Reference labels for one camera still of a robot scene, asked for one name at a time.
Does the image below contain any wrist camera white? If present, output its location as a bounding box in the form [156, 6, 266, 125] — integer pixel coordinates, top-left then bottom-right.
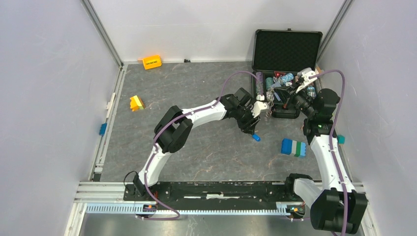
[251, 94, 269, 118]
[295, 67, 318, 93]

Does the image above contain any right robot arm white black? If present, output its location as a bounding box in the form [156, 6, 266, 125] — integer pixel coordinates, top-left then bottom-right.
[275, 87, 368, 236]

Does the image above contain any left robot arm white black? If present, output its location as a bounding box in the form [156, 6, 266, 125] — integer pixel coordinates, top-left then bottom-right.
[124, 88, 268, 201]

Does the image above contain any wooden block behind case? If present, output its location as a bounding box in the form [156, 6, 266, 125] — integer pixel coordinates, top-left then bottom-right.
[315, 65, 323, 74]

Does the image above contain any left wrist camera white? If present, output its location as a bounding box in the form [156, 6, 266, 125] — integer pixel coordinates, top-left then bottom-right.
[251, 94, 269, 118]

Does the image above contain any key with blue tag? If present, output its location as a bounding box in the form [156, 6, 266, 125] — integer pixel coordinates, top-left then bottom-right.
[252, 134, 261, 142]

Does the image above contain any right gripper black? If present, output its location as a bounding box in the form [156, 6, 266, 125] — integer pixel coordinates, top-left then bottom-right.
[274, 80, 317, 118]

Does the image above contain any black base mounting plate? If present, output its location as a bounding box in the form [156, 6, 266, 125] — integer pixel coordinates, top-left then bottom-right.
[123, 181, 302, 211]

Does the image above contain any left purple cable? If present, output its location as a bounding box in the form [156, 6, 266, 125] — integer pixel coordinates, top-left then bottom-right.
[137, 71, 265, 221]

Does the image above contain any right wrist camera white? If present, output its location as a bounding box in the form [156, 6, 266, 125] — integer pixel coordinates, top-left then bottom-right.
[295, 67, 318, 93]

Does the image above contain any orange toothed block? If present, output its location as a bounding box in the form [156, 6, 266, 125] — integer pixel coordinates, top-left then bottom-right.
[142, 55, 162, 70]

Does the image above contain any teal cube right edge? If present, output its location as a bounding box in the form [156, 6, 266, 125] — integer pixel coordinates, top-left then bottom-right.
[337, 135, 345, 145]

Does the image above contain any purple cable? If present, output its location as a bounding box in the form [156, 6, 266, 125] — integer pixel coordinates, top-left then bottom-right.
[290, 69, 349, 236]
[137, 71, 265, 221]

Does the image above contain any white toothed cable rail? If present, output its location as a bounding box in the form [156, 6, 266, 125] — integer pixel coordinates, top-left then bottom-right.
[85, 203, 294, 216]

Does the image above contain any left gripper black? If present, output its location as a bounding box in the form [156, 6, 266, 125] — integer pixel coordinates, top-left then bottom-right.
[234, 106, 261, 137]

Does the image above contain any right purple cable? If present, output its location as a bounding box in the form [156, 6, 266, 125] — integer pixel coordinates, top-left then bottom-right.
[290, 69, 349, 236]

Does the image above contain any playing card deck blue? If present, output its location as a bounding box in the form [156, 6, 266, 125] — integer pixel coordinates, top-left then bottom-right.
[269, 82, 281, 101]

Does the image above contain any yellow orange brick stack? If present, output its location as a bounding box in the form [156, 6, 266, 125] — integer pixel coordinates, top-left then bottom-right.
[130, 95, 145, 112]

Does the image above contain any black poker chip case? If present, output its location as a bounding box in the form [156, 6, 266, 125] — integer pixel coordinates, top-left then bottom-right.
[250, 29, 324, 119]

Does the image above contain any blue green white brick stack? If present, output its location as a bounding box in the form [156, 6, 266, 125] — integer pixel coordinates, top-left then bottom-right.
[280, 138, 306, 158]

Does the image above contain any blue cube left rail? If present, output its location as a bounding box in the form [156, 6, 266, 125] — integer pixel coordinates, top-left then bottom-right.
[99, 123, 107, 137]

